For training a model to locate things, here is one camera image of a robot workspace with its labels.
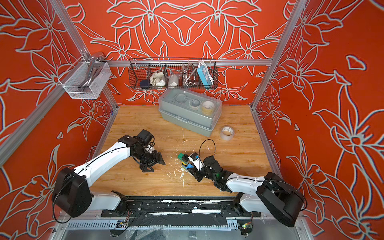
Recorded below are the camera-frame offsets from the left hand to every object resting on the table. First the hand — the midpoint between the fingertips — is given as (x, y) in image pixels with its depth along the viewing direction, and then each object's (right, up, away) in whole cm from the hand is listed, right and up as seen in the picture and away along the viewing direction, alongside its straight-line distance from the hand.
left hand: (161, 165), depth 78 cm
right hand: (+14, -3, +4) cm, 14 cm away
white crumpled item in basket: (-6, +50, +14) cm, 53 cm away
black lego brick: (+13, +4, -1) cm, 13 cm away
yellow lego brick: (+12, 0, +2) cm, 12 cm away
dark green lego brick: (+10, +5, +2) cm, 11 cm away
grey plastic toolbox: (+20, +30, +13) cm, 38 cm away
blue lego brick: (+15, -2, +4) cm, 16 cm away
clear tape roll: (+43, +18, +25) cm, 53 cm away
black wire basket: (+4, +56, +20) cm, 59 cm away
